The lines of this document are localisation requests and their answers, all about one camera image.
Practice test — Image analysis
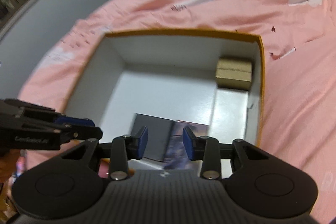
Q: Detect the photo card with picture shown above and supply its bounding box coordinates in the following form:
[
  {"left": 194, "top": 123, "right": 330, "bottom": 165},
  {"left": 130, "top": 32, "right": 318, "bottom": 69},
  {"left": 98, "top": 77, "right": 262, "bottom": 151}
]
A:
[{"left": 163, "top": 121, "right": 209, "bottom": 173}]

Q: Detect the white rectangular box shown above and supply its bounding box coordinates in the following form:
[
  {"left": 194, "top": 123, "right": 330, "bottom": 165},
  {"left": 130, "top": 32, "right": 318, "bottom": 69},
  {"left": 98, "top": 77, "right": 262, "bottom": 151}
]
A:
[{"left": 208, "top": 89, "right": 248, "bottom": 144}]

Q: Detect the dark grey flat box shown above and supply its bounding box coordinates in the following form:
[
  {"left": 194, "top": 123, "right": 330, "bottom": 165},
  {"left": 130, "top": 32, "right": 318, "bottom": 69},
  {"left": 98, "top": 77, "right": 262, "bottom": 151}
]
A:
[{"left": 131, "top": 114, "right": 174, "bottom": 162}]

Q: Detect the orange cardboard storage box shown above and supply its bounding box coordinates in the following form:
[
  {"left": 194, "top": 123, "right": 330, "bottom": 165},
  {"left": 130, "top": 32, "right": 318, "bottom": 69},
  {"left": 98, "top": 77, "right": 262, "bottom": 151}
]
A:
[{"left": 64, "top": 27, "right": 266, "bottom": 172}]

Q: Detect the small gold cardboard box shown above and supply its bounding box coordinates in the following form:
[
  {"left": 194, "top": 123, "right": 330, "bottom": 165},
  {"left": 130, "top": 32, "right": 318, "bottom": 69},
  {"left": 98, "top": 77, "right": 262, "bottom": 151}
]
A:
[{"left": 215, "top": 58, "right": 253, "bottom": 90}]

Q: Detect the pink patterned bed sheet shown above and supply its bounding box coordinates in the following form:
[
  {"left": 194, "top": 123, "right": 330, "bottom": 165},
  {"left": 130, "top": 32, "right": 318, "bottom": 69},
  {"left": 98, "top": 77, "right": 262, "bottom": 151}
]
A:
[{"left": 0, "top": 0, "right": 336, "bottom": 224}]

